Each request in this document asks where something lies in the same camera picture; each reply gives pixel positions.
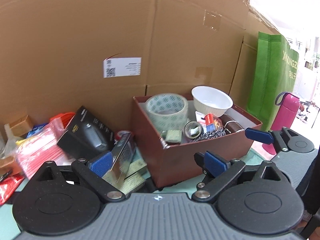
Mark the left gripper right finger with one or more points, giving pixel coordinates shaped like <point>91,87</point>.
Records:
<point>225,175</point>

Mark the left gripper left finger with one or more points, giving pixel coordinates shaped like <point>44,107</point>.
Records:
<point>90,173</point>

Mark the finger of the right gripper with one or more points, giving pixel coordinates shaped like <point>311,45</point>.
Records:
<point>199,160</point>
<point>260,135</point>

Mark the steel wool scrubber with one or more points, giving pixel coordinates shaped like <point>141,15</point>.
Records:
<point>209,135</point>

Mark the small olive green box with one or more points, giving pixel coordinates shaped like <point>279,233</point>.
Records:
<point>173,136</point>

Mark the shiny gold green box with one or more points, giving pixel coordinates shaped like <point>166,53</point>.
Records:
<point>122,155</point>

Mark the patterned tape roll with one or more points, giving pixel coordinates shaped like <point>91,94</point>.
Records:
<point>167,111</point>

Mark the white bowl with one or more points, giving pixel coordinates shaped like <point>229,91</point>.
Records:
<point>211,100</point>

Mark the pink white plastic bag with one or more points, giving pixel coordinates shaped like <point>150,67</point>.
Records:
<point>32,152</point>

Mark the dark red storage box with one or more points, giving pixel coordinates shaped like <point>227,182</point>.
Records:
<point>172,164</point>

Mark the black product box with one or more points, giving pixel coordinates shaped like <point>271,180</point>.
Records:
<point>86,136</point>

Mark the pink thermos bottle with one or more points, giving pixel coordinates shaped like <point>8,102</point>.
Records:
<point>281,112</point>

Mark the olive flat box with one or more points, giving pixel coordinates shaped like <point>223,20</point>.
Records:
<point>136,175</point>

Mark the green tote bag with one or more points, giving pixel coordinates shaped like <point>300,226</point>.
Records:
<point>275,72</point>

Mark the blue box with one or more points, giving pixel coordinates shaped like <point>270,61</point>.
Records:
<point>36,129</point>

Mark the copper long box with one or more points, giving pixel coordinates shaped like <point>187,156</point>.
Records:
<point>10,166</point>

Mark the yellow packet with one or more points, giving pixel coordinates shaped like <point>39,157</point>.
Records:
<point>21,126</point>

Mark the red squeeze tube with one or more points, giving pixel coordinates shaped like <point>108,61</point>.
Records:
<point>8,187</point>

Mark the white shipping label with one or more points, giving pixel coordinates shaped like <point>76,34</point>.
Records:
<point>123,66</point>

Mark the large cardboard panel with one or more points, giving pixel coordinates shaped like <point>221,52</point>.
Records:
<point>52,53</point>

